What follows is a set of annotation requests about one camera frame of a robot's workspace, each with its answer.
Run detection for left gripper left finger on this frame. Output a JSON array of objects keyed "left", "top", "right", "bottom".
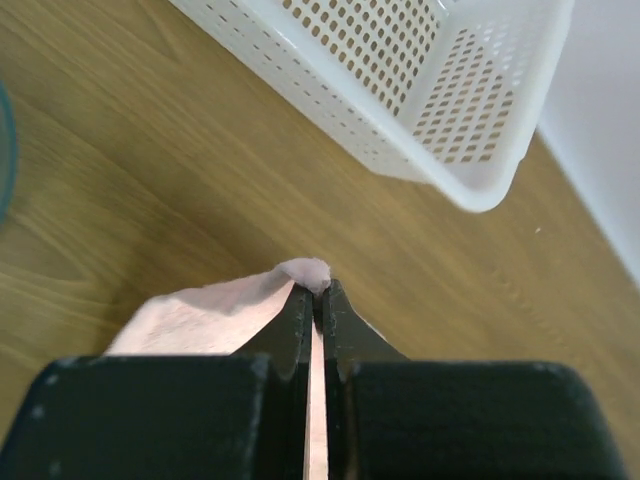
[{"left": 10, "top": 287, "right": 313, "bottom": 479}]

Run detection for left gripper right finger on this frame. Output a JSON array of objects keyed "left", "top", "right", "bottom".
[{"left": 322, "top": 281, "right": 628, "bottom": 479}]

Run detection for pink towel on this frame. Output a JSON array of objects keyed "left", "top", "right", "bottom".
[{"left": 102, "top": 257, "right": 334, "bottom": 480}]

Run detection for white perforated plastic basket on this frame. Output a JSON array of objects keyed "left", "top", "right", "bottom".
[{"left": 177, "top": 0, "right": 574, "bottom": 213}]

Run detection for blue translucent plastic tub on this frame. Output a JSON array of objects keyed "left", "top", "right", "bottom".
[{"left": 0, "top": 83, "right": 18, "bottom": 223}]

